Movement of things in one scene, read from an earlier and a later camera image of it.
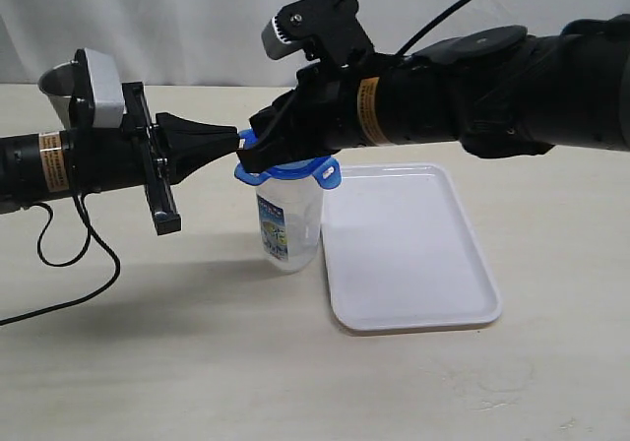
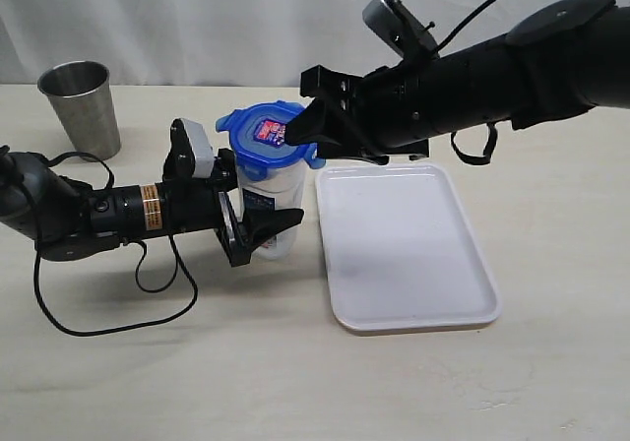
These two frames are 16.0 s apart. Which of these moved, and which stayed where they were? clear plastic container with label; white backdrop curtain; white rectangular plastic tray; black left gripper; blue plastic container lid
Moved: blue plastic container lid; black left gripper; clear plastic container with label
Stayed: white backdrop curtain; white rectangular plastic tray
